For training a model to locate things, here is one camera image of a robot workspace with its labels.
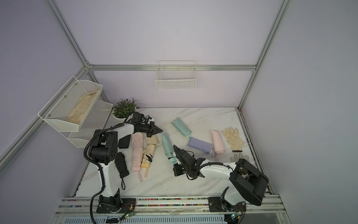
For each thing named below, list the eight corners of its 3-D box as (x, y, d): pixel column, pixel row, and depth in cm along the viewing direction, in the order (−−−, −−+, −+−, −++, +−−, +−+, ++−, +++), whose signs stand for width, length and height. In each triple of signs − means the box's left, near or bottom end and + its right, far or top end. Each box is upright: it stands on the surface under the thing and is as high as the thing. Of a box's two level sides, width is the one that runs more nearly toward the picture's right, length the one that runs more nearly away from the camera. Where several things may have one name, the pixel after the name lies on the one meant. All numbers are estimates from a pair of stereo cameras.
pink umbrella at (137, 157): (132, 183, 83) (130, 181, 80) (134, 150, 97) (132, 148, 94) (142, 181, 84) (141, 179, 81) (142, 149, 97) (141, 147, 95)
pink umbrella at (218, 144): (214, 161, 92) (215, 159, 90) (210, 131, 107) (211, 129, 105) (226, 161, 92) (227, 159, 89) (220, 131, 107) (221, 129, 105)
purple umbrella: (187, 145, 100) (187, 143, 97) (190, 138, 103) (190, 136, 101) (210, 154, 95) (211, 152, 93) (212, 146, 99) (213, 144, 97)
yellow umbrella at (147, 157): (137, 175, 85) (136, 173, 83) (148, 145, 99) (147, 143, 96) (147, 176, 85) (146, 174, 82) (156, 146, 98) (155, 144, 96)
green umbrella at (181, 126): (185, 136, 104) (185, 135, 102) (171, 123, 112) (171, 121, 110) (192, 131, 107) (192, 129, 105) (178, 118, 115) (177, 117, 113)
